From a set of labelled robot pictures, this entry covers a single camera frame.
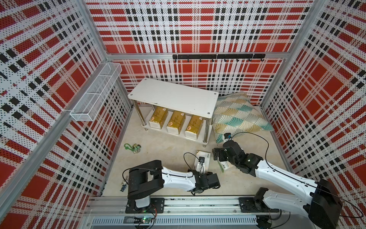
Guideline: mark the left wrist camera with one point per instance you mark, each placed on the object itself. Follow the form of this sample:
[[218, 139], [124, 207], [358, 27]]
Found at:
[[201, 159]]

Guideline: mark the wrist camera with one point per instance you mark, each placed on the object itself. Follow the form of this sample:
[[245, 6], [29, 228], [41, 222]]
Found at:
[[201, 159], [227, 136]]

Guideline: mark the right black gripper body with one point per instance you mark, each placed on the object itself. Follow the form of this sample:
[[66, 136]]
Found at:
[[223, 156]]

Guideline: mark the small blue sensor module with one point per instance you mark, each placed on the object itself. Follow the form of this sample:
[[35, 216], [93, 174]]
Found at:
[[123, 186]]

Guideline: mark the gold tissue pack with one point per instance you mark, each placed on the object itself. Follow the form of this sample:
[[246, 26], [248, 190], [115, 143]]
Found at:
[[176, 122], [158, 118], [194, 127]]

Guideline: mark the green gold patterned cushion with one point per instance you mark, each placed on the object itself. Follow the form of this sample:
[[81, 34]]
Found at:
[[235, 114]]

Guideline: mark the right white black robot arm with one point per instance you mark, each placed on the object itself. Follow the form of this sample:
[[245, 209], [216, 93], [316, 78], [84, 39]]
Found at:
[[316, 200]]

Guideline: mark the black wall hook rail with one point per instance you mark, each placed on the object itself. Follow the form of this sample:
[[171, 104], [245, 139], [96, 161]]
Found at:
[[248, 56]]

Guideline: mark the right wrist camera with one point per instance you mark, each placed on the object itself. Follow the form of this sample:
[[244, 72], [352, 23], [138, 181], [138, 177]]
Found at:
[[227, 136]]

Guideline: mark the green circuit board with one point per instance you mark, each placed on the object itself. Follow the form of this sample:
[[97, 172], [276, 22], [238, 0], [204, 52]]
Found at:
[[143, 220]]

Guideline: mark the white two-tier shelf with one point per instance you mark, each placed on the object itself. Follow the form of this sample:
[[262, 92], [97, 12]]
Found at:
[[150, 93]]

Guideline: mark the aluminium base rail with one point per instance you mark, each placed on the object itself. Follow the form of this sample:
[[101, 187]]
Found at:
[[189, 212]]

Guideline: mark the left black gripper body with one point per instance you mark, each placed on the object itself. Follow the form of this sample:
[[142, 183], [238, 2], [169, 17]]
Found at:
[[207, 174]]

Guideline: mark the white wire mesh basket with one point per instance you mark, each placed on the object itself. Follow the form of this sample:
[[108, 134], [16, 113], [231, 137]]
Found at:
[[90, 104]]

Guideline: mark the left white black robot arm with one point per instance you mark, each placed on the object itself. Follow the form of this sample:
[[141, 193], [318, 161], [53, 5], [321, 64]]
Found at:
[[146, 179]]

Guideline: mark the white tissue pack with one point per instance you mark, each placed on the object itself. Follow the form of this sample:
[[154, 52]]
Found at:
[[202, 167], [225, 166]]

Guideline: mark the green figure keychain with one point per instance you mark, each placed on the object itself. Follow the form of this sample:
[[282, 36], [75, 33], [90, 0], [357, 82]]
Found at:
[[135, 148]]

